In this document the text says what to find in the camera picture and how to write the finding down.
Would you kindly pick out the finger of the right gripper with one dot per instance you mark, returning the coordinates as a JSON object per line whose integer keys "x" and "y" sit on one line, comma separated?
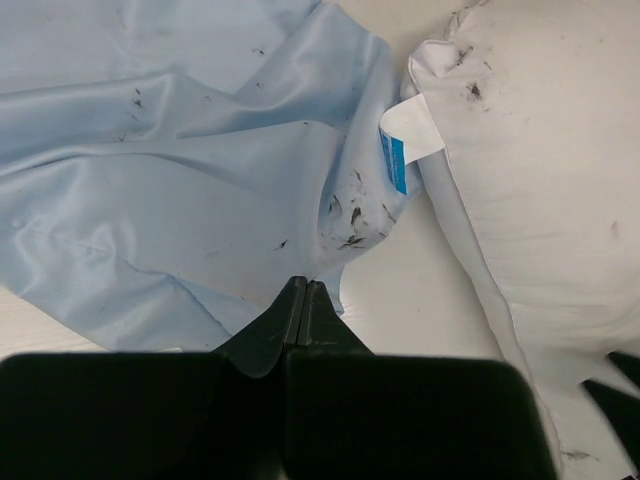
{"x": 620, "y": 409}

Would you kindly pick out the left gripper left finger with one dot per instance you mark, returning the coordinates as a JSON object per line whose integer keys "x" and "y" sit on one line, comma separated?
{"x": 256, "y": 349}

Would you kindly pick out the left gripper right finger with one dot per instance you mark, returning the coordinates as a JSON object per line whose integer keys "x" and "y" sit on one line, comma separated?
{"x": 315, "y": 326}

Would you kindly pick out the light blue pillowcase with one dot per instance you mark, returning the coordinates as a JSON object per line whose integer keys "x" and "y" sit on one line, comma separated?
{"x": 167, "y": 166}

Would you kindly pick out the white pillow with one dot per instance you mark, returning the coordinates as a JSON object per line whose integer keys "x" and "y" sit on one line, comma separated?
{"x": 523, "y": 118}

